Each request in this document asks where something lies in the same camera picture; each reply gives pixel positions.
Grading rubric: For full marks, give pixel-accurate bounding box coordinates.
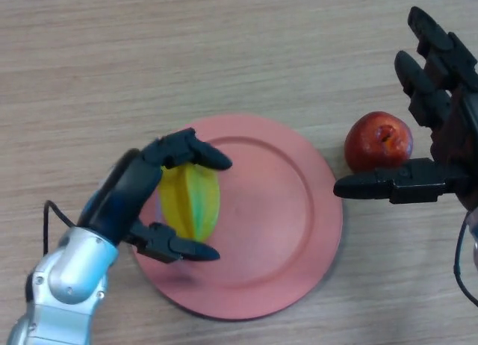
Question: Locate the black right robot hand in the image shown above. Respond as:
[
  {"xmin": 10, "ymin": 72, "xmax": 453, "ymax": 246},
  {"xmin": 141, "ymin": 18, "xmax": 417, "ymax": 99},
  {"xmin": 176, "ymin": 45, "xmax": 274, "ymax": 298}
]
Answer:
[{"xmin": 332, "ymin": 5, "xmax": 478, "ymax": 212}]

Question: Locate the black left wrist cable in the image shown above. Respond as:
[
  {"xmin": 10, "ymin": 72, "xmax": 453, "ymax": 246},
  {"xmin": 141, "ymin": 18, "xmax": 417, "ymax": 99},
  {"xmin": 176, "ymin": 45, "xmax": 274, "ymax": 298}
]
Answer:
[{"xmin": 43, "ymin": 200, "xmax": 78, "ymax": 257}]

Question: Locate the red apple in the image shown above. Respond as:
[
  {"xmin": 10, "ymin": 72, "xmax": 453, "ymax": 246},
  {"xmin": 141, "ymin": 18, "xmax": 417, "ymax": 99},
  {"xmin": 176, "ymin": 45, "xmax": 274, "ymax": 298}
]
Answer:
[{"xmin": 344, "ymin": 111, "xmax": 415, "ymax": 173}]

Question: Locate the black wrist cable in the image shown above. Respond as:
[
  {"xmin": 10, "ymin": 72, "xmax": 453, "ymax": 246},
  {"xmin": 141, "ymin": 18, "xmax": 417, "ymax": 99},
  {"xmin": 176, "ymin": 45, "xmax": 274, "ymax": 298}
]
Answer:
[
  {"xmin": 453, "ymin": 210, "xmax": 478, "ymax": 309},
  {"xmin": 43, "ymin": 200, "xmax": 78, "ymax": 257}
]

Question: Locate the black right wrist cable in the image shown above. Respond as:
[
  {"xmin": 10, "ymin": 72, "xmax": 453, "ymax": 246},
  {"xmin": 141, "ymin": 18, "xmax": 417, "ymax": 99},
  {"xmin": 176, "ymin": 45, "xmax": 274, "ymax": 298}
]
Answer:
[{"xmin": 453, "ymin": 210, "xmax": 478, "ymax": 309}]

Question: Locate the yellow green starfruit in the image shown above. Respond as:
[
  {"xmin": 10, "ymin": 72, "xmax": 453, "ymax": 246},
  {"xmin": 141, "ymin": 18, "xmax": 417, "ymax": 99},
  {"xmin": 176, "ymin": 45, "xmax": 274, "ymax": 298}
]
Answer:
[{"xmin": 156, "ymin": 163, "xmax": 221, "ymax": 243}]

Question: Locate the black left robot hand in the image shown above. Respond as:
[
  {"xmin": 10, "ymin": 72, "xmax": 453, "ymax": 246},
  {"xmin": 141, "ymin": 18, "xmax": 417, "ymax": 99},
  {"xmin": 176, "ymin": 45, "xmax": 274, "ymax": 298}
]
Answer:
[{"xmin": 76, "ymin": 127, "xmax": 234, "ymax": 264}]

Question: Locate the pink round plate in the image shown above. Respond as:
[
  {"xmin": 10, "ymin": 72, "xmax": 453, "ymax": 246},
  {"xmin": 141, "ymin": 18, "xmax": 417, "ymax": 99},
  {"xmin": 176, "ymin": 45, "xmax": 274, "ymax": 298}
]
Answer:
[{"xmin": 131, "ymin": 114, "xmax": 344, "ymax": 321}]

